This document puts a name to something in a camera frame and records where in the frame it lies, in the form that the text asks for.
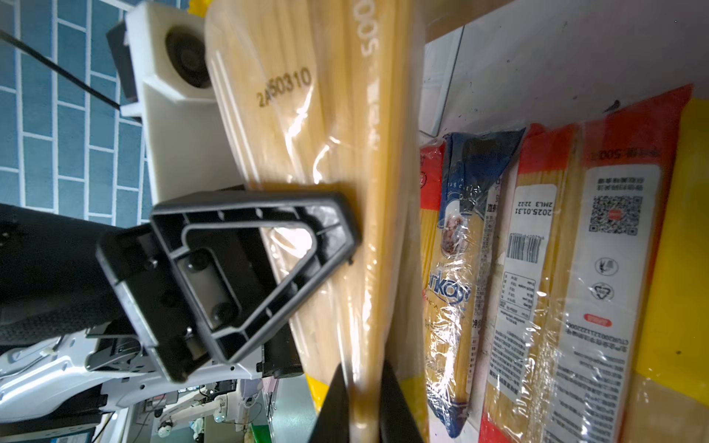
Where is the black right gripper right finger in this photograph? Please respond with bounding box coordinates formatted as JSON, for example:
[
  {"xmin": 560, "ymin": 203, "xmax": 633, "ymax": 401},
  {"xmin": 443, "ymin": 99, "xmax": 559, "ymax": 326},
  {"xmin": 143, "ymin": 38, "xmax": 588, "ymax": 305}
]
[{"xmin": 380, "ymin": 361, "xmax": 424, "ymax": 443}]

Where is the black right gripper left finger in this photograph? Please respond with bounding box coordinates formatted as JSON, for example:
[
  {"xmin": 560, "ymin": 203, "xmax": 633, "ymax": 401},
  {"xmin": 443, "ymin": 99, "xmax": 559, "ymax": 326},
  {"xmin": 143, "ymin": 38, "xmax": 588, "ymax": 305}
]
[{"xmin": 308, "ymin": 365, "xmax": 350, "ymax": 443}]

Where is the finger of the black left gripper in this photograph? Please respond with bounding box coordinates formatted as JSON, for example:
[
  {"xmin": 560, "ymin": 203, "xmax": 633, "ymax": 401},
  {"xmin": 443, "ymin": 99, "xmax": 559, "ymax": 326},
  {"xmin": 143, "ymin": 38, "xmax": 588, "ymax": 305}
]
[{"xmin": 97, "ymin": 189, "xmax": 361, "ymax": 383}]

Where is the yellow Pastatime pasta package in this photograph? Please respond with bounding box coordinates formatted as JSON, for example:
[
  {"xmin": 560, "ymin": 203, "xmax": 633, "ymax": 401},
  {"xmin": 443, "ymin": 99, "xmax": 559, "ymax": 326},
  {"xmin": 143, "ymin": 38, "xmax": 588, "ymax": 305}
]
[{"xmin": 206, "ymin": 1, "xmax": 428, "ymax": 442}]

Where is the plain yellow pasta package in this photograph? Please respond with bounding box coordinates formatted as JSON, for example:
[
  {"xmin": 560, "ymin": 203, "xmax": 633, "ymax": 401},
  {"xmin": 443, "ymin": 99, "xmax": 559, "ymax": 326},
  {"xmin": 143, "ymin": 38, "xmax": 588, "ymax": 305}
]
[{"xmin": 620, "ymin": 99, "xmax": 708, "ymax": 442}]

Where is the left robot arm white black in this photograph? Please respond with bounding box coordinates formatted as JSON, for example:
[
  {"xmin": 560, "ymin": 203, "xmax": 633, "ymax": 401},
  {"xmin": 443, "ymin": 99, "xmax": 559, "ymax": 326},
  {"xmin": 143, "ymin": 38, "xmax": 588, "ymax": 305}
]
[{"xmin": 1, "ymin": 189, "xmax": 361, "ymax": 442}]

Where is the blue spaghetti package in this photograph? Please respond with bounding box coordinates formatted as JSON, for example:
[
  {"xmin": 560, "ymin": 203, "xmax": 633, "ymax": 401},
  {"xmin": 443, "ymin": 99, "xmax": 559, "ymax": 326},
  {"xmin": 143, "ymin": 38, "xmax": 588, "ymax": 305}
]
[{"xmin": 423, "ymin": 129, "xmax": 525, "ymax": 439}]

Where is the red yellow spaghetti package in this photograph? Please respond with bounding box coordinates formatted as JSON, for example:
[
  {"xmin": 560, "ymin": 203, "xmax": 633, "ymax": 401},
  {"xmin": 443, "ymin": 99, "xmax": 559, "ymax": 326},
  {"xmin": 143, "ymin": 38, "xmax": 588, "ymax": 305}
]
[{"xmin": 419, "ymin": 140, "xmax": 445, "ymax": 289}]

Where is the red labelled spaghetti package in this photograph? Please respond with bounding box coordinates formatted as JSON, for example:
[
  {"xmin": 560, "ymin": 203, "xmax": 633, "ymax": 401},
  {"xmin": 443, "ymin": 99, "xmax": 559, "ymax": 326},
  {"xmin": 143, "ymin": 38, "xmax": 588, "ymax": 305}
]
[{"xmin": 479, "ymin": 85, "xmax": 693, "ymax": 442}]

